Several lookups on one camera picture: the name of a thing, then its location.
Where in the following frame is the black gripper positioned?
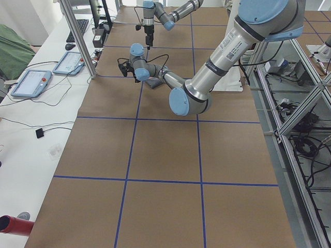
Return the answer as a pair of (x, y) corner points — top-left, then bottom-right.
(131, 69), (141, 83)
(144, 25), (155, 48)

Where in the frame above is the pink grey microfibre towel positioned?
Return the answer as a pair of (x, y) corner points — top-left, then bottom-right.
(145, 78), (163, 89)

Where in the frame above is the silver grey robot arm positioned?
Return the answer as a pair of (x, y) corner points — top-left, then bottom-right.
(142, 0), (203, 50)
(128, 1), (306, 116)

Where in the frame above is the black box with label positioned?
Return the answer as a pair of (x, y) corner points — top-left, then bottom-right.
(93, 28), (106, 48)

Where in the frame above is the right teach pendant tablet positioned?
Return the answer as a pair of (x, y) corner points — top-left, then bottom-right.
(52, 51), (84, 76)

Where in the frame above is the teach pendant tablet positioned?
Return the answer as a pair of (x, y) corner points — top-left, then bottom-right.
(11, 70), (52, 98)
(52, 51), (84, 76)

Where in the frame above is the black computer monitor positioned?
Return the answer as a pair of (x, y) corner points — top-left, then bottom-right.
(89, 0), (113, 31)

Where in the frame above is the black computer mouse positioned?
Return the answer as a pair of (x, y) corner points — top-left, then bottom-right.
(65, 43), (76, 51)

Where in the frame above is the black computer keyboard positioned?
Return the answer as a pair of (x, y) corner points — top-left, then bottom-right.
(66, 19), (89, 43)

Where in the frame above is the left teach pendant tablet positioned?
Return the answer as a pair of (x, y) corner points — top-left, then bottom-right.
(11, 70), (52, 98)

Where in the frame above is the small black square pad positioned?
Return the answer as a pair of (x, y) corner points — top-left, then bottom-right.
(35, 128), (44, 139)

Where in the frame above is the green fabric cover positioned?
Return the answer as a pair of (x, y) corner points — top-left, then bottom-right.
(1, 24), (36, 80)

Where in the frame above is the red cylinder tube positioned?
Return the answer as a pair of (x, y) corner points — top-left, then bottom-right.
(1, 215), (35, 237)

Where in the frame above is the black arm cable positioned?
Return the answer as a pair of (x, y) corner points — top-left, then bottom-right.
(116, 53), (170, 75)
(133, 5), (145, 26)

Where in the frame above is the aluminium frame post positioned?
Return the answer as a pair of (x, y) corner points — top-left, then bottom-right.
(59, 0), (96, 79)

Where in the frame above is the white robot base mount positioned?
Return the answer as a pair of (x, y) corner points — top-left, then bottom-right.
(209, 0), (244, 92)

